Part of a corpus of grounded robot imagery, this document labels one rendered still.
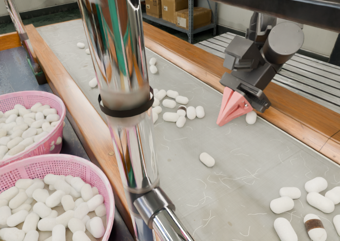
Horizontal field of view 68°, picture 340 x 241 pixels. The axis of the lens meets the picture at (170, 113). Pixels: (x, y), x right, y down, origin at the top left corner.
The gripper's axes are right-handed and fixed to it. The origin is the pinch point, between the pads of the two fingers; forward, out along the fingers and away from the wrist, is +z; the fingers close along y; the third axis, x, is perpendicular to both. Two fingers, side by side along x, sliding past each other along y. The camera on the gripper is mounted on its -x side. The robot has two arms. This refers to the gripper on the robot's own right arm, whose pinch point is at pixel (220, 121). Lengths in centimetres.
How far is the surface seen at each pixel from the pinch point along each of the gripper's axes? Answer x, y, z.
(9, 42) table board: -18, -106, 29
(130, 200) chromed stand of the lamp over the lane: -33.3, 20.7, 8.4
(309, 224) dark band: -3.2, 23.8, 4.4
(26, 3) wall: 41, -456, 28
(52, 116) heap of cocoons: -18.0, -26.5, 23.3
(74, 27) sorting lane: -3, -94, 5
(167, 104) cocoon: -2.9, -13.1, 4.3
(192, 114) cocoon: -1.8, -5.9, 2.4
